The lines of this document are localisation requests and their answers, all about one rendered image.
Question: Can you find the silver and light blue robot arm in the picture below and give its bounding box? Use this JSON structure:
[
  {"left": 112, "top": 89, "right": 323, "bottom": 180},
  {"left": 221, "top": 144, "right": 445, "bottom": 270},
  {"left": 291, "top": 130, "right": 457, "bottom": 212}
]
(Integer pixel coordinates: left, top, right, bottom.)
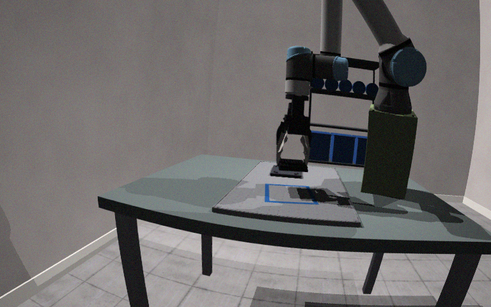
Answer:
[{"left": 285, "top": 0, "right": 426, "bottom": 114}]

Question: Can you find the blue tape outline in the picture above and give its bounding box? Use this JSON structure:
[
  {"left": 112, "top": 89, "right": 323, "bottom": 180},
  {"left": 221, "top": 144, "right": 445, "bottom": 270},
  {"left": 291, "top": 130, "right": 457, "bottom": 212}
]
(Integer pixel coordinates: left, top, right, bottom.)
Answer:
[{"left": 265, "top": 184, "right": 318, "bottom": 205}]

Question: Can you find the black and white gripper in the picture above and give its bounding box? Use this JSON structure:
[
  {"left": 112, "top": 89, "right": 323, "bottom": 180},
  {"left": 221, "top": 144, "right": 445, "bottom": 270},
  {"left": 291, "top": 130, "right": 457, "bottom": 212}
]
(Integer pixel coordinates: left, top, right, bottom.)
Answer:
[{"left": 276, "top": 94, "right": 312, "bottom": 166}]

